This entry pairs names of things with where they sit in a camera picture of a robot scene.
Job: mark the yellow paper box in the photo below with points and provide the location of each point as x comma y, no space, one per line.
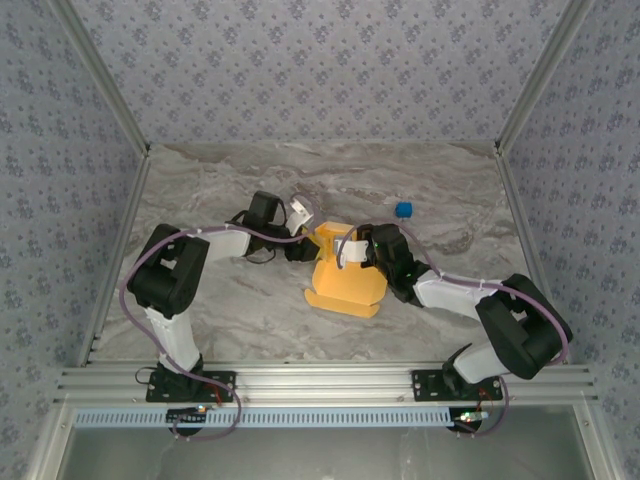
345,285

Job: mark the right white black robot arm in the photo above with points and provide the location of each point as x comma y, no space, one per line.
520,325

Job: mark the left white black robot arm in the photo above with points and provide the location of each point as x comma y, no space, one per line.
170,270

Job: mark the small blue cylinder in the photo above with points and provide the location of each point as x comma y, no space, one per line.
404,210

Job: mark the small circuit board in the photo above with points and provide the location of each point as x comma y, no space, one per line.
187,415
470,417

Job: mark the grey metal panel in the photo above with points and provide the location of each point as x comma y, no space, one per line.
320,452

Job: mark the aluminium table side rail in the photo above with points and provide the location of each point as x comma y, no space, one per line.
131,210

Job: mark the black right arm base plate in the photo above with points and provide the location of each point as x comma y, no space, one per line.
427,387

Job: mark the aluminium mounting rail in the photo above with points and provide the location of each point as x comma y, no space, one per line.
325,382

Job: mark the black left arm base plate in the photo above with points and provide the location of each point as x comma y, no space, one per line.
220,387

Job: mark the aluminium frame post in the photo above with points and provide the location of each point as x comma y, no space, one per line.
100,80
545,80

